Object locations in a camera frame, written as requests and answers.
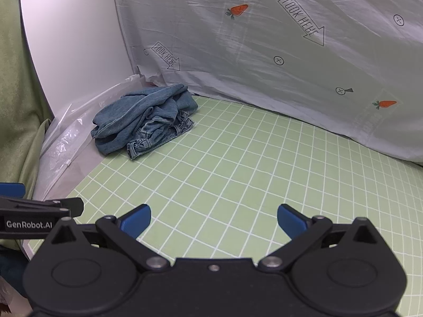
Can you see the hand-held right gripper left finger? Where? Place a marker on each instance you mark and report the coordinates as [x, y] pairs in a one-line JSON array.
[[137, 219]]

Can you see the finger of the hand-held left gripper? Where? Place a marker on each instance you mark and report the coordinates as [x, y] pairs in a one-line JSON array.
[[73, 206], [11, 190]]

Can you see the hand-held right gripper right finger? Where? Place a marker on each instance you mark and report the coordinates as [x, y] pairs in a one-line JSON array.
[[290, 221]]

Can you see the blue denim jeans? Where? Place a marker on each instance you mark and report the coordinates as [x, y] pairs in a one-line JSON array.
[[138, 119]]

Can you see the dark cloth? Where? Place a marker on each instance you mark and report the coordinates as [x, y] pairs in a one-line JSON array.
[[13, 264]]

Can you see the clear plastic bag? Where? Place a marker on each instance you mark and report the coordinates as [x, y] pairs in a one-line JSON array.
[[66, 145]]

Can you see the green cloth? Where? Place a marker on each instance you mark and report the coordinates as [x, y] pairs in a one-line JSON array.
[[16, 105]]

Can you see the green grid mat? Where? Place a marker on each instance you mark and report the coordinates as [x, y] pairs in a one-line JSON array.
[[231, 158]]

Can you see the grey carrot print sheet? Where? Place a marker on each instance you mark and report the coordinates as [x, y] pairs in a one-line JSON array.
[[264, 72]]

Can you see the white side panel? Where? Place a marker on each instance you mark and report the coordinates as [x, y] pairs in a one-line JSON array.
[[76, 46]]

